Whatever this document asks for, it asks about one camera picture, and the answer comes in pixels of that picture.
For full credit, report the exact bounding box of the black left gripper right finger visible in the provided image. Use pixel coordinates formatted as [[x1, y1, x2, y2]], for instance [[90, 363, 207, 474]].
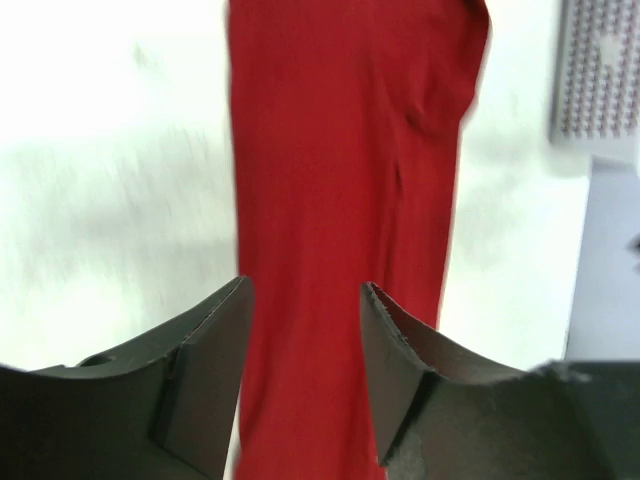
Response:
[[360, 283, 639, 480]]

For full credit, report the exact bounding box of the red t shirt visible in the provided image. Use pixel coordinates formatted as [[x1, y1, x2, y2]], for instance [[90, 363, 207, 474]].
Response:
[[228, 1, 490, 479]]

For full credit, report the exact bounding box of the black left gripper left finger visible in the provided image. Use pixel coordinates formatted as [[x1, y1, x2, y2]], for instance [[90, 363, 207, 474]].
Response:
[[1, 277, 254, 479]]

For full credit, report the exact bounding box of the white plastic basket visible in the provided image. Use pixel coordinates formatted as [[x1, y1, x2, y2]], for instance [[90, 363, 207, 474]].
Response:
[[549, 0, 639, 168]]

